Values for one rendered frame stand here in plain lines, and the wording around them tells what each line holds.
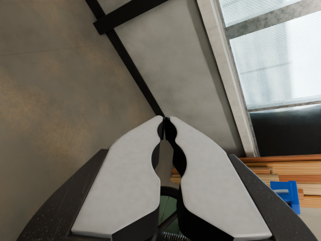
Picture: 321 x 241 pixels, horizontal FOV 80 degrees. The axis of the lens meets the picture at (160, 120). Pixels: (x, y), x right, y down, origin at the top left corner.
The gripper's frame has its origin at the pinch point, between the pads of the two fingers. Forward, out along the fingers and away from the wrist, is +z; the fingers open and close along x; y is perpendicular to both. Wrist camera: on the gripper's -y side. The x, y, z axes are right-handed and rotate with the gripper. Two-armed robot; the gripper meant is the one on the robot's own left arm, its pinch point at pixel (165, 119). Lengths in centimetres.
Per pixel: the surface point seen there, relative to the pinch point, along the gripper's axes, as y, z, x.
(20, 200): 81, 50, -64
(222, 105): 67, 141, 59
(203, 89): 54, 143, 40
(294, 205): 95, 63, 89
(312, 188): 137, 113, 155
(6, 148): 58, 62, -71
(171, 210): 60, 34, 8
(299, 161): 103, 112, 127
